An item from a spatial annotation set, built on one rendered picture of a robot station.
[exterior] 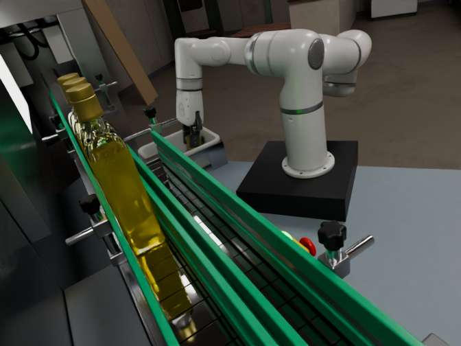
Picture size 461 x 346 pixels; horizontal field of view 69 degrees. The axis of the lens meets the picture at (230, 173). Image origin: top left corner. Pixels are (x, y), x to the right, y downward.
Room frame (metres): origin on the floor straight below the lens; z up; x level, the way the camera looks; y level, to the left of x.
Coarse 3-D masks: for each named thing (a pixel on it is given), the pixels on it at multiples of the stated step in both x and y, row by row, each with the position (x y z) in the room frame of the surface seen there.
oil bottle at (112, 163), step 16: (96, 144) 0.44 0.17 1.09; (112, 144) 0.45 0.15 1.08; (96, 160) 0.43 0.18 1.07; (112, 160) 0.44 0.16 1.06; (128, 160) 0.45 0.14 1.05; (112, 176) 0.44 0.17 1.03; (128, 176) 0.45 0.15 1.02; (112, 192) 0.43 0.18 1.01; (128, 192) 0.44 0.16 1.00; (144, 192) 0.45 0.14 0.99; (128, 208) 0.44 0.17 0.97; (144, 208) 0.45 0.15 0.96; (128, 224) 0.43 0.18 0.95; (144, 224) 0.44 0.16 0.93; (128, 240) 0.44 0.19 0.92; (144, 240) 0.44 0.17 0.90; (160, 240) 0.45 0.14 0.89
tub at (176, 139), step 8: (168, 136) 1.01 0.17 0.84; (176, 136) 1.02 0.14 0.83; (208, 136) 0.97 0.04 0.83; (216, 136) 0.92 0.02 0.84; (152, 144) 0.98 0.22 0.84; (176, 144) 1.01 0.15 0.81; (184, 144) 1.02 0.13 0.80; (208, 144) 0.88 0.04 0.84; (144, 152) 0.96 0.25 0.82; (152, 152) 0.98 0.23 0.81; (184, 152) 1.01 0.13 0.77; (192, 152) 0.86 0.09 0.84
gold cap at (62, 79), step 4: (64, 76) 0.57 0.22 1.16; (68, 76) 0.57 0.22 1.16; (72, 76) 0.56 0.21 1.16; (76, 76) 0.57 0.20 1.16; (60, 80) 0.56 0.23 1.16; (64, 80) 0.56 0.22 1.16; (68, 80) 0.56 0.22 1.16; (60, 84) 0.56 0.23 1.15; (64, 92) 0.56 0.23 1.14; (64, 96) 0.56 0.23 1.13; (68, 100) 0.56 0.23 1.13; (68, 104) 0.56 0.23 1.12
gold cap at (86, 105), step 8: (72, 88) 0.47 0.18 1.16; (80, 88) 0.46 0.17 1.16; (88, 88) 0.46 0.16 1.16; (72, 96) 0.45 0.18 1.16; (80, 96) 0.45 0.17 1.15; (88, 96) 0.46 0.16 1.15; (96, 96) 0.47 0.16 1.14; (72, 104) 0.46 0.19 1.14; (80, 104) 0.45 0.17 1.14; (88, 104) 0.45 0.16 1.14; (96, 104) 0.46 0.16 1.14; (80, 112) 0.45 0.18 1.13; (88, 112) 0.45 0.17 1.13; (96, 112) 0.46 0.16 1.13; (80, 120) 0.45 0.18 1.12; (88, 120) 0.45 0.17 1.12
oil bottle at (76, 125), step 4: (76, 120) 0.56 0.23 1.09; (72, 124) 0.57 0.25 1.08; (76, 124) 0.55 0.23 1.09; (80, 124) 0.55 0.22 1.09; (76, 128) 0.55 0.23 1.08; (76, 132) 0.54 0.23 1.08; (76, 136) 0.54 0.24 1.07; (80, 144) 0.54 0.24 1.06; (84, 152) 0.54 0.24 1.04; (88, 160) 0.54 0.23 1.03; (92, 168) 0.54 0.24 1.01; (96, 176) 0.54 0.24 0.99; (100, 184) 0.54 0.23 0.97; (104, 192) 0.54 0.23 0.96; (108, 200) 0.54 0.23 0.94; (112, 208) 0.54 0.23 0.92; (116, 216) 0.54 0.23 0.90
